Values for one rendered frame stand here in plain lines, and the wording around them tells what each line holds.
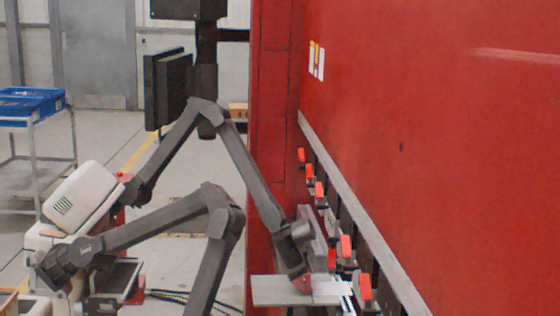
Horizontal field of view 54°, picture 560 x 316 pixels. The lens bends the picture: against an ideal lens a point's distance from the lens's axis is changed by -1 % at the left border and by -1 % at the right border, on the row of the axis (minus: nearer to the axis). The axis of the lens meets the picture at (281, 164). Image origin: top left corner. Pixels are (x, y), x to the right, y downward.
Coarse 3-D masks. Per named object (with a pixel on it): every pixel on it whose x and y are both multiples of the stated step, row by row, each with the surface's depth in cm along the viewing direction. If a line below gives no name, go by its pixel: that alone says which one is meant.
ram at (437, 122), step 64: (320, 0) 194; (384, 0) 118; (448, 0) 85; (512, 0) 66; (384, 64) 118; (448, 64) 85; (512, 64) 66; (320, 128) 192; (384, 128) 118; (448, 128) 85; (512, 128) 66; (384, 192) 117; (448, 192) 85; (512, 192) 66; (448, 256) 84; (512, 256) 66
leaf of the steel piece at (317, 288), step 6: (312, 282) 180; (318, 282) 180; (324, 282) 180; (330, 282) 181; (336, 282) 181; (312, 288) 177; (318, 288) 177; (324, 288) 177; (330, 288) 177; (336, 288) 177; (312, 294) 172; (318, 294) 173; (324, 294) 173; (330, 294) 173; (336, 294) 173; (342, 294) 174
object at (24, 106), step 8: (0, 96) 445; (8, 96) 446; (16, 96) 446; (24, 96) 446; (32, 96) 446; (0, 104) 428; (8, 104) 425; (16, 104) 425; (24, 104) 430; (32, 104) 424; (40, 104) 440; (0, 112) 415; (8, 112) 415; (16, 112) 415; (24, 112) 415; (32, 112) 426; (40, 112) 440; (0, 120) 417; (32, 120) 425; (40, 120) 440
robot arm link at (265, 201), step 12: (216, 108) 173; (216, 120) 173; (228, 120) 175; (228, 132) 175; (228, 144) 175; (240, 144) 174; (240, 156) 173; (240, 168) 173; (252, 168) 172; (252, 180) 172; (264, 180) 174; (252, 192) 171; (264, 192) 170; (264, 204) 169; (276, 204) 171; (264, 216) 169
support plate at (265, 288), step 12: (252, 276) 183; (264, 276) 183; (276, 276) 183; (312, 276) 184; (324, 276) 185; (252, 288) 175; (264, 288) 176; (276, 288) 176; (288, 288) 176; (264, 300) 169; (276, 300) 169; (288, 300) 169; (300, 300) 170; (324, 300) 170; (336, 300) 170
